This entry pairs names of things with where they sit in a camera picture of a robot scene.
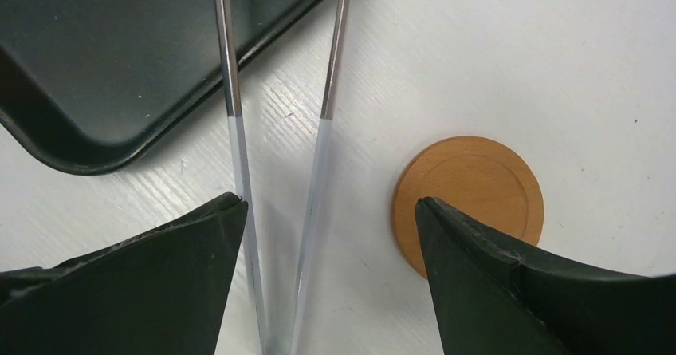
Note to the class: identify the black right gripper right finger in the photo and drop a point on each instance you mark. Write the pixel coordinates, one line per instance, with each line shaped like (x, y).
(494, 294)

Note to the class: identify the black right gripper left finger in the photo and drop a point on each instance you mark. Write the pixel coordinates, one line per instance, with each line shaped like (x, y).
(161, 292)

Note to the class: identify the metal serving tongs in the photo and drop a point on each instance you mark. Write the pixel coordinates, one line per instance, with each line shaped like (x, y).
(241, 166)

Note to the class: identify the far round wooden coaster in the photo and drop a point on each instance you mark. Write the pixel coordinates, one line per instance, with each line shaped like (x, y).
(481, 177)

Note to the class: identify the black serving tray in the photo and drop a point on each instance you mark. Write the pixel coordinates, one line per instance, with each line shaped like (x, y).
(88, 85)

